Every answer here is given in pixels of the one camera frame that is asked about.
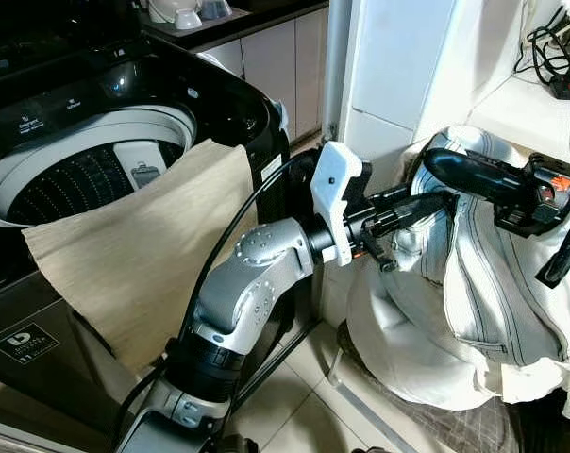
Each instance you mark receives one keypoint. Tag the black white washer sticker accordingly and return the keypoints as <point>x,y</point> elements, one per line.
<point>25,343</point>

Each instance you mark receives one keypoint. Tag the beige kitchen cabinet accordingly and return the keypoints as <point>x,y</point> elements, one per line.
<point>271,71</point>

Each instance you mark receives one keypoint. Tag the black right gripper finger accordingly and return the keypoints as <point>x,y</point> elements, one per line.
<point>478,187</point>
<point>474,166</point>

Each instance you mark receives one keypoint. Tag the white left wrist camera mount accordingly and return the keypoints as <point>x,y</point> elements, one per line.
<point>334,193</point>

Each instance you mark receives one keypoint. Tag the black top-load washing machine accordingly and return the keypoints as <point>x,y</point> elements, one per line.
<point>219,102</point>

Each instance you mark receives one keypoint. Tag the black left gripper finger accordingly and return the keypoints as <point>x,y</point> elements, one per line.
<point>428,199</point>
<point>415,223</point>

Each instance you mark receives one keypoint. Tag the grey vertical pipe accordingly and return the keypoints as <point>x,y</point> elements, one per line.
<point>337,66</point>

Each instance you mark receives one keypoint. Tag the white cup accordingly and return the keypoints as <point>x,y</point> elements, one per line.
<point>186,18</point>

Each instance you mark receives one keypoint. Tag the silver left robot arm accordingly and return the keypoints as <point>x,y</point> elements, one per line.
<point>257,272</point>

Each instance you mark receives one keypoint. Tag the white stitched garment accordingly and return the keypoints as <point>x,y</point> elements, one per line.
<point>493,288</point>

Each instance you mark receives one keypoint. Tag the beige woven cloth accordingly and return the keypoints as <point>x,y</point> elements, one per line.
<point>143,247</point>

